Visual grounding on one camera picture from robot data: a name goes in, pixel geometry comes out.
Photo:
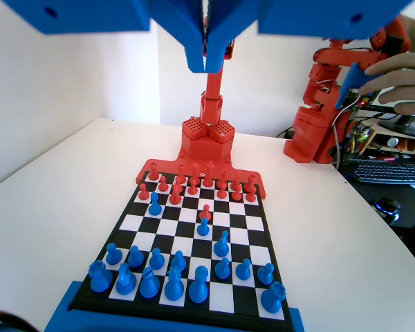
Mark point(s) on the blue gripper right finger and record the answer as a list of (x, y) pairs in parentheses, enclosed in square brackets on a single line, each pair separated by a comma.
[(221, 27)]

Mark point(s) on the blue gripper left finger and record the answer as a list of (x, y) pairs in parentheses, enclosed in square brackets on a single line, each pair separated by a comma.
[(193, 34)]

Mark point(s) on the red leader arm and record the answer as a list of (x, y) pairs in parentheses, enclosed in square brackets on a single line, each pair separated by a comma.
[(307, 135)]

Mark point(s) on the red robot arm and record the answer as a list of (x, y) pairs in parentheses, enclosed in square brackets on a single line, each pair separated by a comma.
[(212, 90)]

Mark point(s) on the red chess pieces group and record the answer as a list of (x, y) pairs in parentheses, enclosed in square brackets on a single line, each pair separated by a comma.
[(169, 166)]

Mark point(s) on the red chess queen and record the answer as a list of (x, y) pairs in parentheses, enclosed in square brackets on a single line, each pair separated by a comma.
[(195, 171)]

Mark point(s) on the red chess king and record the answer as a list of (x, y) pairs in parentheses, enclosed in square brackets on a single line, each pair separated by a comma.
[(209, 174)]

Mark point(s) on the red chess bishop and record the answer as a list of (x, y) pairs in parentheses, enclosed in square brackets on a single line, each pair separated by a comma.
[(222, 178), (181, 175)]

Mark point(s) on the red chess rook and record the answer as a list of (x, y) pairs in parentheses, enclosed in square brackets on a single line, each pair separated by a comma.
[(153, 173), (250, 183)]

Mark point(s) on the red chess pawn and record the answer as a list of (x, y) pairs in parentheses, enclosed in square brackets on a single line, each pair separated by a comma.
[(193, 188), (221, 193), (250, 196), (236, 194), (206, 214), (144, 193), (163, 185), (177, 180)]

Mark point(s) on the small electronics board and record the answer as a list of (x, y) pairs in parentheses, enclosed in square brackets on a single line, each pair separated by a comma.
[(358, 98)]

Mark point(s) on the blue chess pawn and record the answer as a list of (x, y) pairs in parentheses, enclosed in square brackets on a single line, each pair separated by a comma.
[(265, 275), (156, 261), (177, 263), (203, 229), (222, 269), (135, 258), (243, 271), (113, 256)]

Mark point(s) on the black white chess board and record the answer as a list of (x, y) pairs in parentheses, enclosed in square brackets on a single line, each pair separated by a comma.
[(242, 228)]

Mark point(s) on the blue chess knight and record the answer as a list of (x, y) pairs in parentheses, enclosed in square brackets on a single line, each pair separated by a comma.
[(126, 281), (220, 247)]

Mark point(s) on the blue chess king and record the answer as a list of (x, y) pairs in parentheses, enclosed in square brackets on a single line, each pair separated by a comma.
[(198, 288)]

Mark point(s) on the blue chess queen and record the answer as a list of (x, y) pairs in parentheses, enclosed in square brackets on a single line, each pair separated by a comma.
[(174, 288)]

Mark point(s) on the blue chess rook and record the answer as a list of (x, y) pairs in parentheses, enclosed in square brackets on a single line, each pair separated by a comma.
[(273, 301), (101, 280)]

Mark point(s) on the blue chess pieces group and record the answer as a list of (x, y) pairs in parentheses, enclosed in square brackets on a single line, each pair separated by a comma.
[(60, 311)]

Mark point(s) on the person's hand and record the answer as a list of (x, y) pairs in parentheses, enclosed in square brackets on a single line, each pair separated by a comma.
[(408, 69)]

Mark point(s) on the wooden desk organizer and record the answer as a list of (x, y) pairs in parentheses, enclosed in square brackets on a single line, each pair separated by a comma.
[(390, 141)]

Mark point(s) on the black monitor stand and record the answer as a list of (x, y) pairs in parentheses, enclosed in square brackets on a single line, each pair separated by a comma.
[(404, 124)]

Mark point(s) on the black computer keyboard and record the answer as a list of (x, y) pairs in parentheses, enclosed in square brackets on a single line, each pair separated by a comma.
[(387, 173)]

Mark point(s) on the black mouse blue light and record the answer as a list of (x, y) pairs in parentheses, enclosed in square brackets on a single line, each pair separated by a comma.
[(387, 209)]

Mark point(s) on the black round object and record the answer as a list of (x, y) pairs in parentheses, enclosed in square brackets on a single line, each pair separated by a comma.
[(3, 321)]

